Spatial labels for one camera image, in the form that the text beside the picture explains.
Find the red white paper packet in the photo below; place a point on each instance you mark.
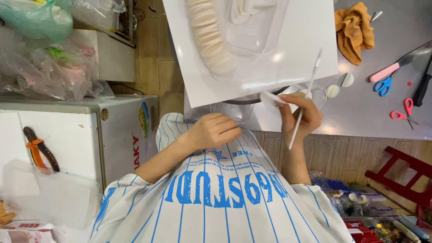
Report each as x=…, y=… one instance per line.
x=27, y=233

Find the person's right hand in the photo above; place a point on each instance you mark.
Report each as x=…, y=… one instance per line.
x=303, y=118

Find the orange cloth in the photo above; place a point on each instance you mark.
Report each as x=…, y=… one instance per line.
x=354, y=33

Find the white rectangular board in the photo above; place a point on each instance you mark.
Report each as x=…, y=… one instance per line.
x=303, y=44

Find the metal piping tip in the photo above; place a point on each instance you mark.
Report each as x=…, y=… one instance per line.
x=376, y=16

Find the thin white modelling stick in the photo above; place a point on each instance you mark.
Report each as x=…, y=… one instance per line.
x=312, y=77

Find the blue scissors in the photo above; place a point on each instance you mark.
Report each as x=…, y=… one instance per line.
x=384, y=86

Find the person's right fingers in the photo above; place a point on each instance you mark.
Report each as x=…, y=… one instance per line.
x=287, y=111

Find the clear plastic lidded box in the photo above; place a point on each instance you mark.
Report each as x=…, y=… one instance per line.
x=50, y=195

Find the clear plastic tray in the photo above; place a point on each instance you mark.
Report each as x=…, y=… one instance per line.
x=251, y=37

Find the orange black pliers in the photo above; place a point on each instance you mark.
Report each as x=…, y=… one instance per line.
x=38, y=148

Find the white freezer cabinet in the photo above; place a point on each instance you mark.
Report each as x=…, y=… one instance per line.
x=84, y=135

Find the white round fondant piece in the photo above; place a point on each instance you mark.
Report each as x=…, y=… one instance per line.
x=332, y=91
x=347, y=80
x=306, y=92

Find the white blue striped shirt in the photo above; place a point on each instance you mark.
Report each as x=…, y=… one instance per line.
x=219, y=209

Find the crate of decorating supplies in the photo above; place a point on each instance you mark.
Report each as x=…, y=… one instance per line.
x=371, y=216

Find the row of white discs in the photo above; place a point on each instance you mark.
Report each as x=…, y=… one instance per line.
x=209, y=37

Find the red plastic stool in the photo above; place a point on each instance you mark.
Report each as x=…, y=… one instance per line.
x=401, y=175

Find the person's left fingers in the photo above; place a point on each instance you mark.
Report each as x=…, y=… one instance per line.
x=231, y=128

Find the white fondant petal piece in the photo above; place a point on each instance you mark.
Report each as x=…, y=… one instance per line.
x=270, y=98

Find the heap of clear plastic bags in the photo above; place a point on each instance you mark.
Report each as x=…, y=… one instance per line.
x=50, y=71

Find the green plastic bag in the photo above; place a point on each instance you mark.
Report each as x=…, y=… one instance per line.
x=37, y=17

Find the white cabinet box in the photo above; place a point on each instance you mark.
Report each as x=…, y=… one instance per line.
x=114, y=60

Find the person's left hand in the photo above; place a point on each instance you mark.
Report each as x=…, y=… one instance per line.
x=209, y=131

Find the red scissors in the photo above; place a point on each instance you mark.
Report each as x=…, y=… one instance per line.
x=407, y=108

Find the clear plastic mould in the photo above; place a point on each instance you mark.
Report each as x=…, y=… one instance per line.
x=320, y=96

